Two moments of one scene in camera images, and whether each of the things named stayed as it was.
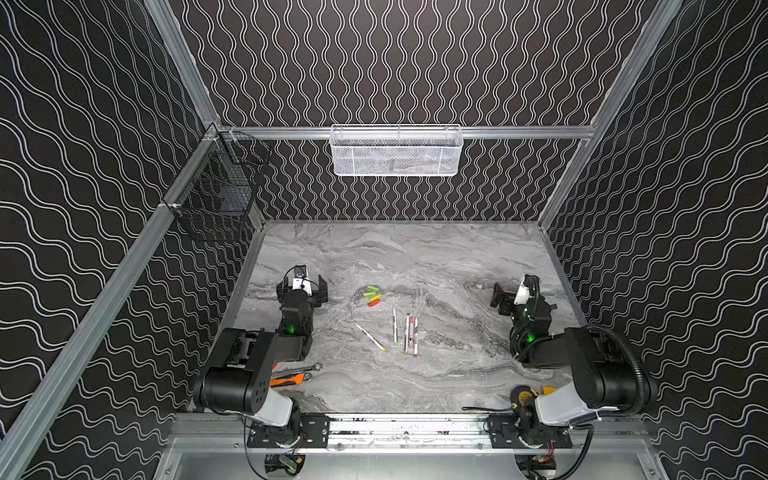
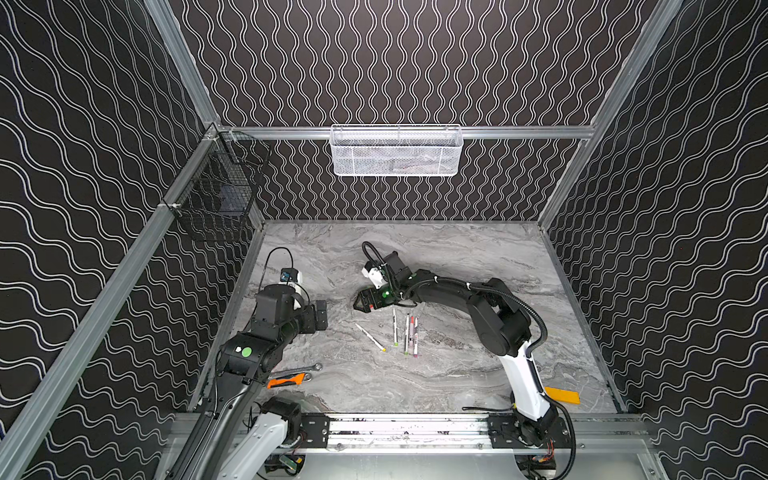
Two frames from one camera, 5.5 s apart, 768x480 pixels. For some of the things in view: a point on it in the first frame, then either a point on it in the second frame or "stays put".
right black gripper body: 500,297 -> 369,300
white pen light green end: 395,328 stays put
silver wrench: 316,366 stays put
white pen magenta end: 415,337 stays put
